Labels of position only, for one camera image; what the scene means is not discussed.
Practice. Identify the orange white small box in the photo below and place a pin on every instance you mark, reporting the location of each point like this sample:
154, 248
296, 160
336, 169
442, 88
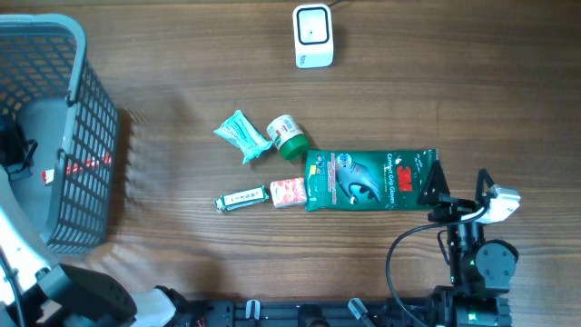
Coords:
288, 192

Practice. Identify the teal white packet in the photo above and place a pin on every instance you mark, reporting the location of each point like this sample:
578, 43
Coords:
239, 131

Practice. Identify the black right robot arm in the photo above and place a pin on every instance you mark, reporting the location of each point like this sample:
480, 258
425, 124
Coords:
480, 269

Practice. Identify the green cap white bottle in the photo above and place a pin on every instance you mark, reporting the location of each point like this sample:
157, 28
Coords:
288, 138

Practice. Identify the red Nescafe sachet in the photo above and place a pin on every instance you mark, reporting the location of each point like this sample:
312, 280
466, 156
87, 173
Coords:
90, 163

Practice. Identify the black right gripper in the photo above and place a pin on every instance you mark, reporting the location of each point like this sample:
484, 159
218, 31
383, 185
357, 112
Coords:
451, 208

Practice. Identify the white barcode scanner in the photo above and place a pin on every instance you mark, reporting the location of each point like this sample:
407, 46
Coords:
313, 36

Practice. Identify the green white candy bar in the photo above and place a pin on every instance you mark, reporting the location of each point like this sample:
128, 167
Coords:
233, 201

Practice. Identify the grey plastic mesh basket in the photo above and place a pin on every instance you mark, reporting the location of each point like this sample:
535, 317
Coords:
50, 89

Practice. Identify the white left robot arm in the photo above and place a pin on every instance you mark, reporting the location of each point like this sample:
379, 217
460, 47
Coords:
38, 290

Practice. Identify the green 3M gloves packet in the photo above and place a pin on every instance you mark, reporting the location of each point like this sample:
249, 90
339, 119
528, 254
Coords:
367, 180

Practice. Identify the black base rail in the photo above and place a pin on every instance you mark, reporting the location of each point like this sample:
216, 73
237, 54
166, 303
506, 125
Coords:
354, 312

